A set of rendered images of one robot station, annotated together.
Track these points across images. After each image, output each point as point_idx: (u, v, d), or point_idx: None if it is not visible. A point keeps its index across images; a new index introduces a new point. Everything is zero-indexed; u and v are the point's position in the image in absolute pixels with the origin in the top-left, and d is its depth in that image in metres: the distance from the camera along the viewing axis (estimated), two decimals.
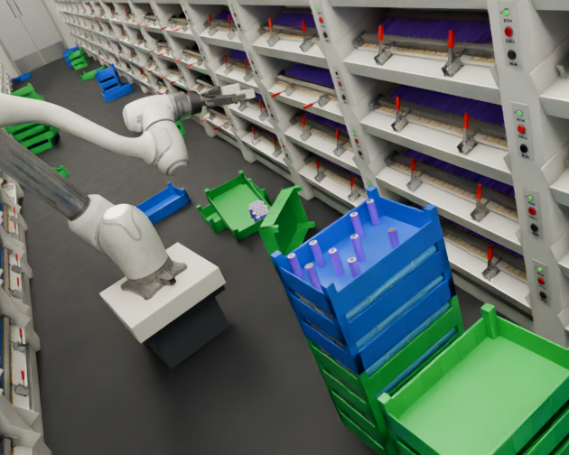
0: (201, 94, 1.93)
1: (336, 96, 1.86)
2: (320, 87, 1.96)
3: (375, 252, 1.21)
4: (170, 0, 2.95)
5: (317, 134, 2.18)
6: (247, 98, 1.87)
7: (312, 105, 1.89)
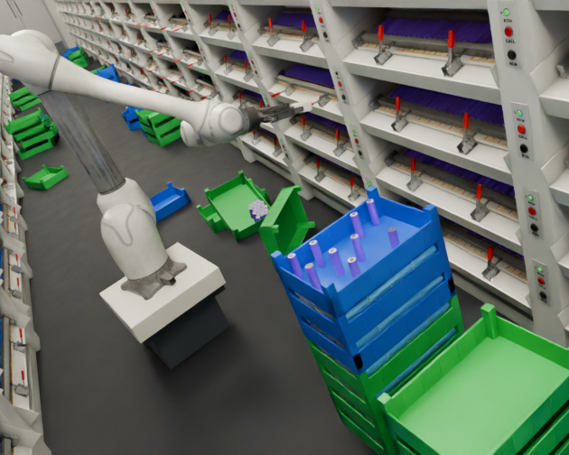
0: (263, 109, 1.87)
1: (336, 96, 1.86)
2: (320, 87, 1.96)
3: (375, 252, 1.21)
4: (170, 0, 2.95)
5: (317, 134, 2.18)
6: (304, 111, 1.88)
7: (312, 105, 1.89)
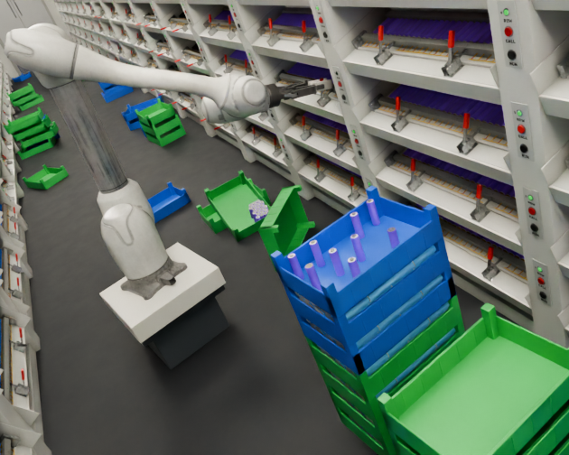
0: None
1: None
2: None
3: (375, 252, 1.21)
4: (170, 0, 2.95)
5: (317, 134, 2.18)
6: (325, 89, 1.87)
7: None
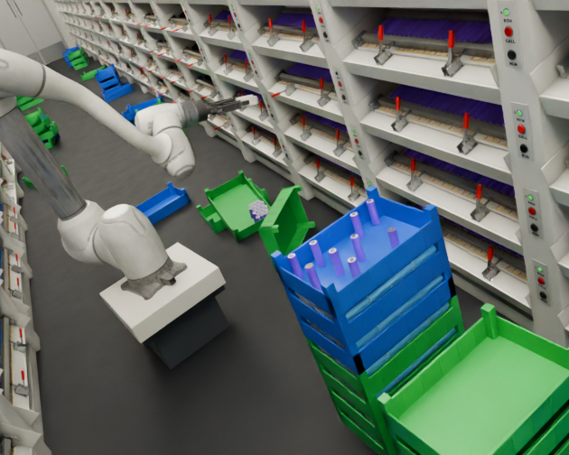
0: (211, 102, 2.07)
1: None
2: (323, 83, 1.96)
3: (375, 252, 1.21)
4: (170, 0, 2.95)
5: (317, 134, 2.18)
6: (251, 105, 2.06)
7: (321, 87, 1.88)
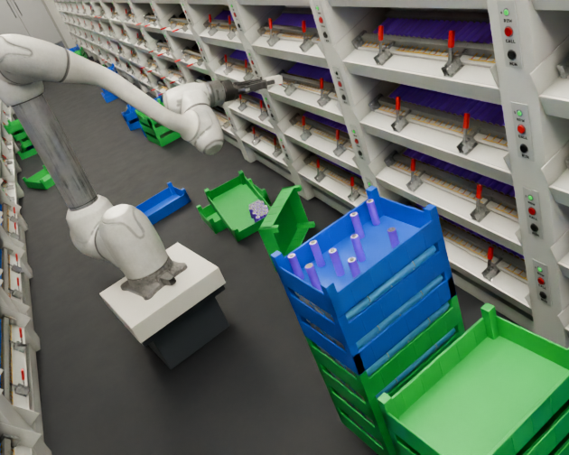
0: (238, 82, 2.08)
1: None
2: (323, 83, 1.96)
3: (375, 252, 1.21)
4: (170, 0, 2.95)
5: (317, 134, 2.18)
6: (276, 84, 2.09)
7: (321, 87, 1.88)
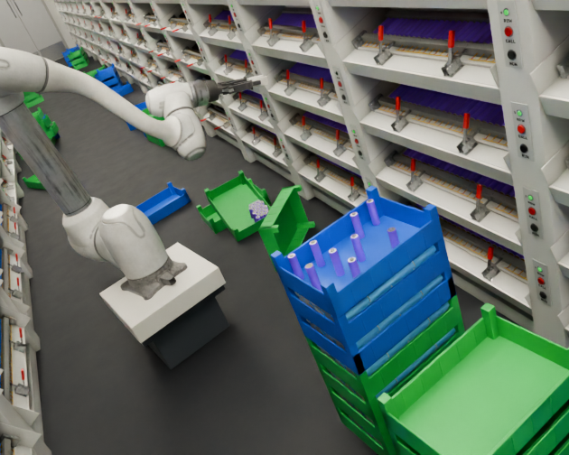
0: None
1: None
2: (323, 83, 1.96)
3: (375, 252, 1.21)
4: (170, 0, 2.95)
5: (317, 134, 2.18)
6: (262, 85, 2.05)
7: (321, 87, 1.88)
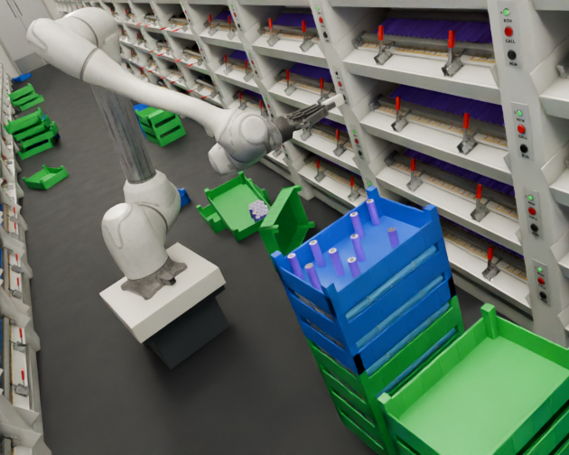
0: (293, 114, 1.70)
1: None
2: (323, 83, 1.96)
3: (375, 252, 1.21)
4: (170, 0, 2.95)
5: (317, 134, 2.18)
6: (337, 106, 1.69)
7: (321, 87, 1.88)
